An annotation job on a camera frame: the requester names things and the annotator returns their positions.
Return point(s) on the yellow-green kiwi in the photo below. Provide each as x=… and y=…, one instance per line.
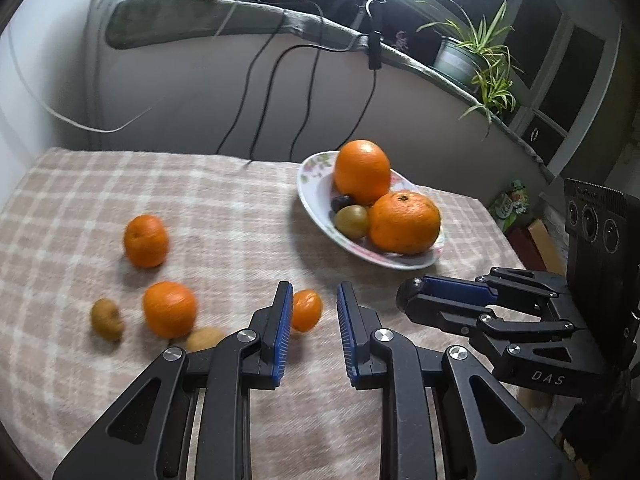
x=351, y=221

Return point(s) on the white board panel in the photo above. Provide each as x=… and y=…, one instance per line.
x=30, y=125

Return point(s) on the grey flower pot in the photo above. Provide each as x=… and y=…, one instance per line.
x=457, y=62

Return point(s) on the dark plum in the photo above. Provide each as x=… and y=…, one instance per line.
x=341, y=203

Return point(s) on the small mandarin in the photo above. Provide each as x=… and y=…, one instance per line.
x=146, y=241
x=170, y=309

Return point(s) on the large round orange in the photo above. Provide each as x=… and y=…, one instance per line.
x=362, y=172

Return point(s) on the small purple plant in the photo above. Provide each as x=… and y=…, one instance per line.
x=401, y=41

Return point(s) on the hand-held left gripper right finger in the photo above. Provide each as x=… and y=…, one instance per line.
x=345, y=330

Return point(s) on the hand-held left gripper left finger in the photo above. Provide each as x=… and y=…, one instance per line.
x=282, y=330

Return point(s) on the tiny mandarin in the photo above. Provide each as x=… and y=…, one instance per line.
x=306, y=311

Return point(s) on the spider plant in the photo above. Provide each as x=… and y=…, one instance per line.
x=487, y=67

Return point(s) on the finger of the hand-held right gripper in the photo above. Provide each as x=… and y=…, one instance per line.
x=450, y=317
x=460, y=290

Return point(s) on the brown cardboard box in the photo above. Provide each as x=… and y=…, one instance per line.
x=537, y=245

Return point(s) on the checked beige blanket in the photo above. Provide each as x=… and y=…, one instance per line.
x=225, y=220

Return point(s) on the white floral plate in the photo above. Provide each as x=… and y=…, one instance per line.
x=315, y=185

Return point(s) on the brown kiwi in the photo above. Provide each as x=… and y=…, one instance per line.
x=205, y=338
x=106, y=318

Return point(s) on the green packet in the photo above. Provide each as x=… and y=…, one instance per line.
x=511, y=200

